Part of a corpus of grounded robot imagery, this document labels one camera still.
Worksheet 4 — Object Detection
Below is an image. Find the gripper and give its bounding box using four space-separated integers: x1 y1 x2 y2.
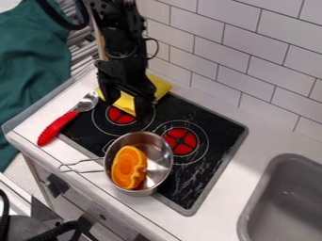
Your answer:
92 57 157 121

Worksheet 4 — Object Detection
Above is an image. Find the toy stove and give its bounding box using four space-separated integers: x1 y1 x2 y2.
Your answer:
56 91 250 217

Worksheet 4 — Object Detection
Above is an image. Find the silver pot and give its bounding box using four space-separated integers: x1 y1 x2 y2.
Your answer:
56 131 175 198

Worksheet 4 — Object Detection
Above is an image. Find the yellow cloth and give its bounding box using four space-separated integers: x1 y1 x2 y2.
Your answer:
94 73 174 117

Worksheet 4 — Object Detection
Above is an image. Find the orange toy slice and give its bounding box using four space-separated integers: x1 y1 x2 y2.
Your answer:
109 145 149 191

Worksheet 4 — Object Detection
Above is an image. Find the green cloth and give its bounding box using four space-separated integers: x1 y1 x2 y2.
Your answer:
0 0 73 173

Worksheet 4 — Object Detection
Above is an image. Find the toy sink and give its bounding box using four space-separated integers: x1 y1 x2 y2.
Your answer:
234 153 322 241

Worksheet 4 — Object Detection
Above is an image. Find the red handled silver spoon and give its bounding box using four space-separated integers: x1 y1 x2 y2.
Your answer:
36 90 101 148

